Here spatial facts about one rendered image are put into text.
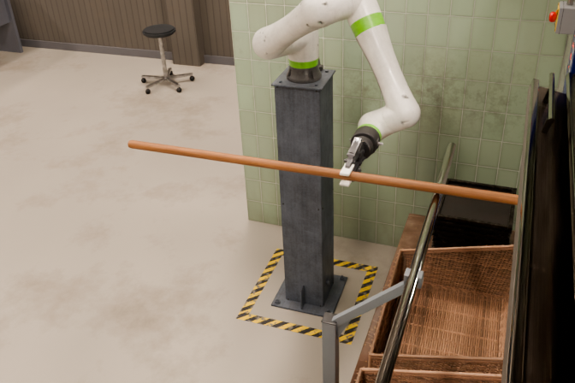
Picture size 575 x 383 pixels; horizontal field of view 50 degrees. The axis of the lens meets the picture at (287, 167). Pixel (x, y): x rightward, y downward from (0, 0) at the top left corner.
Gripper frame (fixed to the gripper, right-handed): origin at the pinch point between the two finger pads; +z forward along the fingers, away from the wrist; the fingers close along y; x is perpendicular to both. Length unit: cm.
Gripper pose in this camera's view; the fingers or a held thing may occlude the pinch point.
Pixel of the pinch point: (346, 174)
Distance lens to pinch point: 195.2
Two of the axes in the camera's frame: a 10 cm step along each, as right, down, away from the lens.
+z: -3.5, 4.9, -8.0
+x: -9.4, -1.4, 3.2
